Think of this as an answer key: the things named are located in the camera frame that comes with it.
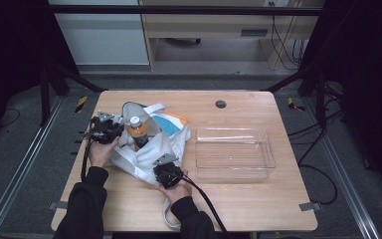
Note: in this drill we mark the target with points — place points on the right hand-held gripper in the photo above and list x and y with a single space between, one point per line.
167 176

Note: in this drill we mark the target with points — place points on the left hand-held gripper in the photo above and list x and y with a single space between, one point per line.
104 130

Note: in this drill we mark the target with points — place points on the white patterned tote bag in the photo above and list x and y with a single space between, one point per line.
146 159

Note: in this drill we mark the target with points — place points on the orange drink bottle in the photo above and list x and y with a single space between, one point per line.
138 132

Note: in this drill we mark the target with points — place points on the person's right hand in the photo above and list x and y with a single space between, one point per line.
179 194

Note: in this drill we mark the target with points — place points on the person's left hand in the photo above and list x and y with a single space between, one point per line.
100 154

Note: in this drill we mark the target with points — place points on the yellow black floor tape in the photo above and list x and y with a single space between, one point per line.
81 103
293 104

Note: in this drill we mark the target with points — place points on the black metal stand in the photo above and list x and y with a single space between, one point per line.
321 99
44 96

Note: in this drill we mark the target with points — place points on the clear plastic tray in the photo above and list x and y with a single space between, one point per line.
235 156

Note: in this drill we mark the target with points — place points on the grey tape tab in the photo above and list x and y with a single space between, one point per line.
310 206
58 205

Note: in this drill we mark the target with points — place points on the dark round table grommet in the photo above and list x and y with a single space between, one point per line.
221 104

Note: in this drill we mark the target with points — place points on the white cabinet panel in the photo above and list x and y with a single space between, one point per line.
102 40

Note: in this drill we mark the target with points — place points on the dark curtain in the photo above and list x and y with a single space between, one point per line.
10 49
368 83

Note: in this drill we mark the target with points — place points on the light wooden desk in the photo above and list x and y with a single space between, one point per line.
205 26

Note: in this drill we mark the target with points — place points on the metal floor rail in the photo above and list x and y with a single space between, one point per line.
344 186
23 166

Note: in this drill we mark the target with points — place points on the black horizontal frame bar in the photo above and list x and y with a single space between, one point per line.
179 10

